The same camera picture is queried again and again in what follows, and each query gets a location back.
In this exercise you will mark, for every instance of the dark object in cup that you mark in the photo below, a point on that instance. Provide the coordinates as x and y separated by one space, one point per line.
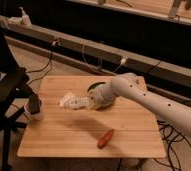
34 104

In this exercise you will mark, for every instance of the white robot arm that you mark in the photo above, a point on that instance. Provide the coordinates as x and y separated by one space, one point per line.
127 86

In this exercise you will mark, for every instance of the small white bottle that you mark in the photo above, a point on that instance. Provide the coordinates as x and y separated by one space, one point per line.
65 98

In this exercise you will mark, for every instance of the long grey beam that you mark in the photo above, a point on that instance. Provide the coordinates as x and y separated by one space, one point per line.
163 70

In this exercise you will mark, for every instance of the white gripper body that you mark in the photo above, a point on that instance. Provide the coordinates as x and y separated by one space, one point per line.
102 96

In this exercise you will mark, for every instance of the black chair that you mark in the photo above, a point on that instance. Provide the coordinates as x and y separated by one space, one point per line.
13 84

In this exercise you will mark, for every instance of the green ceramic bowl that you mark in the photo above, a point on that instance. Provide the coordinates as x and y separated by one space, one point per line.
94 85

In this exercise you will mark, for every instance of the white clamp on beam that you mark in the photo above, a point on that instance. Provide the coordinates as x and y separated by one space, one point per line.
24 19

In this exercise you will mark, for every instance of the wooden table board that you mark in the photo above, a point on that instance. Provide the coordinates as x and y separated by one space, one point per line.
75 133

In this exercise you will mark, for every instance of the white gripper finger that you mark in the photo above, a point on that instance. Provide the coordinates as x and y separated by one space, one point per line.
79 106
81 100

